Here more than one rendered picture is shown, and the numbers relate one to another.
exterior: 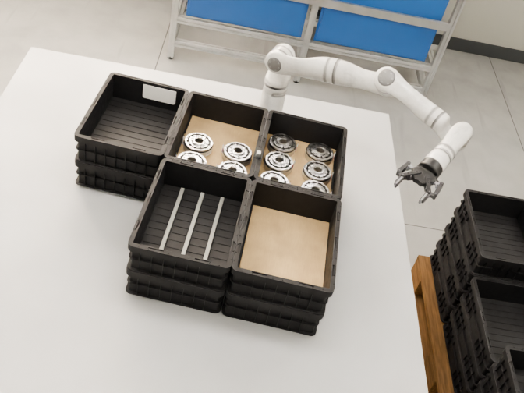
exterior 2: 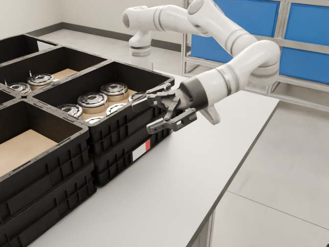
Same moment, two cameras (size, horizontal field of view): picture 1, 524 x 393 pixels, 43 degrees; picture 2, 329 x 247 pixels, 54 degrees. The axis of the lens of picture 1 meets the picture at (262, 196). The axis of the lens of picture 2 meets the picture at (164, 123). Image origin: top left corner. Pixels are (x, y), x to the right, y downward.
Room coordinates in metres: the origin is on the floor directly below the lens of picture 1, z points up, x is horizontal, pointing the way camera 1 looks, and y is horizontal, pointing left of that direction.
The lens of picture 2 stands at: (1.16, -0.84, 1.39)
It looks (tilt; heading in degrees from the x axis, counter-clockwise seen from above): 32 degrees down; 37
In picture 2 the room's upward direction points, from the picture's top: straight up
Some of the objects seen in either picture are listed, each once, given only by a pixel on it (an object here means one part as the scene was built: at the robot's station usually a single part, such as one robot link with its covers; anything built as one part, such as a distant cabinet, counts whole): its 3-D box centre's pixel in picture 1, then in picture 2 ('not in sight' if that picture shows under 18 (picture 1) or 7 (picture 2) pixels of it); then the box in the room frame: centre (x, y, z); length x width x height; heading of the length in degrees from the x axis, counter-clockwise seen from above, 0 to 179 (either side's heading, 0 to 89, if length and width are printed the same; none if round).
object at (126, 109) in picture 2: (302, 154); (105, 89); (1.81, -0.10, 0.92); 0.40 x 0.30 x 0.02; 1
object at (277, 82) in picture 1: (279, 67); (139, 28); (2.17, 0.06, 1.01); 0.09 x 0.09 x 0.17; 74
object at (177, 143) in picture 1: (217, 145); (50, 81); (1.80, 0.20, 0.87); 0.40 x 0.30 x 0.11; 1
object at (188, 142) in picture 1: (198, 142); (40, 79); (1.81, 0.26, 0.86); 0.10 x 0.10 x 0.01
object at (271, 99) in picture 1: (272, 101); (141, 65); (2.17, 0.05, 0.85); 0.09 x 0.09 x 0.17; 88
